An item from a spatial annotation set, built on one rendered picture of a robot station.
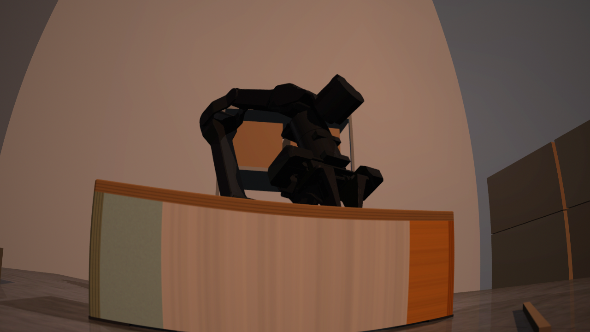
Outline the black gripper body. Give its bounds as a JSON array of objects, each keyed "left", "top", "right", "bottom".
[{"left": 267, "top": 129, "right": 384, "bottom": 201}]

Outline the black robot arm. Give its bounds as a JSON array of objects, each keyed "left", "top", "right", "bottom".
[{"left": 200, "top": 74, "right": 365, "bottom": 205}]

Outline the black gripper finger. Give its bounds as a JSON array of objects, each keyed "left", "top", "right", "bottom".
[
  {"left": 295, "top": 164, "right": 341, "bottom": 207},
  {"left": 339, "top": 174, "right": 369, "bottom": 208}
]

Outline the brown rectangular bar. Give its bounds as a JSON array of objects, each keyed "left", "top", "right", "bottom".
[{"left": 523, "top": 302, "right": 551, "bottom": 332}]

